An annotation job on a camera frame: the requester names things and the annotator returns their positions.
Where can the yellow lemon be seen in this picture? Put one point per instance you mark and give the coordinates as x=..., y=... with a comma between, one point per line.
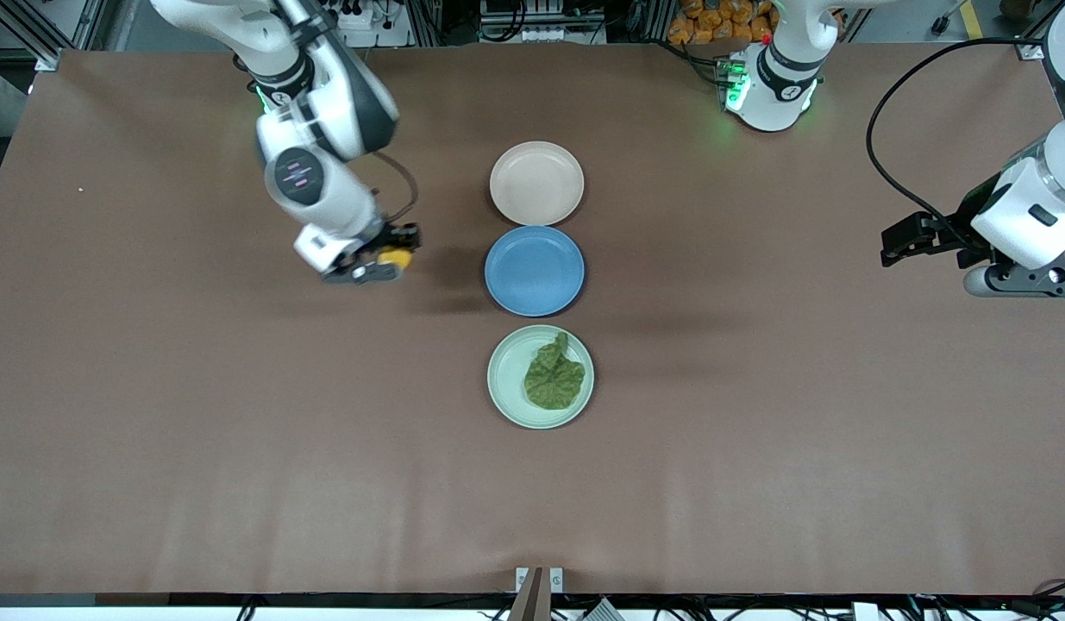
x=397, y=258

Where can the green lettuce leaf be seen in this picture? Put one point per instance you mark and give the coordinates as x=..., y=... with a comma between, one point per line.
x=554, y=379

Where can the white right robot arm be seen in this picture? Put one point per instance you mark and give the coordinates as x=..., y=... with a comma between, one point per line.
x=342, y=95

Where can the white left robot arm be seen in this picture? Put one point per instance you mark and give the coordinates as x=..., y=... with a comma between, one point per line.
x=778, y=86

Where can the blue plate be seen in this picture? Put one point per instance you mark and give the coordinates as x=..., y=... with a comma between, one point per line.
x=535, y=271

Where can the beige plate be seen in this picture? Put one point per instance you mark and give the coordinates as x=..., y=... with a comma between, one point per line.
x=536, y=183

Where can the pale green plate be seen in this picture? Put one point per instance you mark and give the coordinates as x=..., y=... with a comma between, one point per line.
x=506, y=379

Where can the white power strip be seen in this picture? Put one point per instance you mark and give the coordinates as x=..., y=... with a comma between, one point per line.
x=360, y=21

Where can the orange snack bag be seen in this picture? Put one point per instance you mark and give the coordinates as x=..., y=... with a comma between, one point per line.
x=713, y=21

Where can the brown pole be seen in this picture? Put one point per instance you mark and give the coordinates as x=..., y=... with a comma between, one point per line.
x=529, y=599

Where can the grey mounting bracket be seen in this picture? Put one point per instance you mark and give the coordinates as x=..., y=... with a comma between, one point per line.
x=556, y=580

